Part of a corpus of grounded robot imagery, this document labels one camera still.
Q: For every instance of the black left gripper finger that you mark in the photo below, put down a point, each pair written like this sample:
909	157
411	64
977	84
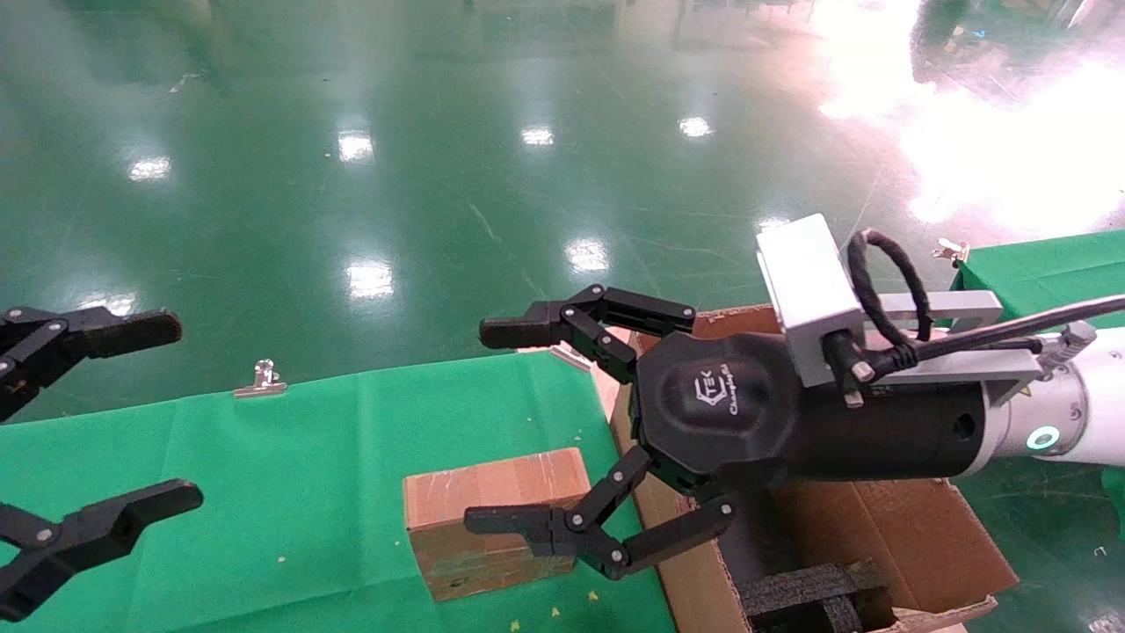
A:
105	523
114	331

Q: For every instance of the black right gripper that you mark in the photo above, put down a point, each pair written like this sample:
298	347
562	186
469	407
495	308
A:
729	404

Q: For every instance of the small brown cardboard box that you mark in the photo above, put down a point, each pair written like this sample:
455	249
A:
492	492

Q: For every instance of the large open cardboard carton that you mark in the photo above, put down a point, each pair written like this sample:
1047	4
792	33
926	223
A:
914	536

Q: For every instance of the large green tablecloth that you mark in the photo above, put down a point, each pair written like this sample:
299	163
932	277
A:
308	492

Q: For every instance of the black foam insert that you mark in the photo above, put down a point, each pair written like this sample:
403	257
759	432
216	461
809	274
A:
809	591

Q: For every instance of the green cloth on side table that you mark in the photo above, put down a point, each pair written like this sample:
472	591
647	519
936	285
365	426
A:
1055	272

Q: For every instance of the small green cloth piece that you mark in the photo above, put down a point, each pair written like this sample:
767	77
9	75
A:
1116	501

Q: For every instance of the silver camera mount bracket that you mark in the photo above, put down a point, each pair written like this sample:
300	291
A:
954	305

